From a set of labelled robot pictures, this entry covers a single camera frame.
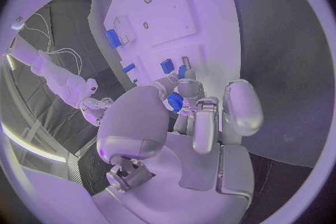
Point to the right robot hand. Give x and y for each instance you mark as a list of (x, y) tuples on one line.
[(95, 109)]

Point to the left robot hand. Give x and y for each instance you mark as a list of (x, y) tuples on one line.
[(199, 175)]

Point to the blue plug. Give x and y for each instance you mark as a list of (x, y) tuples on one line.
[(181, 72)]

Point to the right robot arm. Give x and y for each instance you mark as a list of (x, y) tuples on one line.
[(56, 77)]

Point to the white task board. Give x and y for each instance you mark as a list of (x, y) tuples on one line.
[(168, 7)]

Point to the blue short cylinder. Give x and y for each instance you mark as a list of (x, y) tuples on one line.
[(128, 68)]

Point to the blue large cylinder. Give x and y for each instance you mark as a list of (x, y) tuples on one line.
[(112, 38)]

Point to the glowing light bar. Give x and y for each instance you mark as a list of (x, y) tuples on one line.
[(31, 145)]

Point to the blue gear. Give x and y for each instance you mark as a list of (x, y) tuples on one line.
[(174, 102)]

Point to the blue block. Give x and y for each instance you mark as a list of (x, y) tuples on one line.
[(167, 66)]

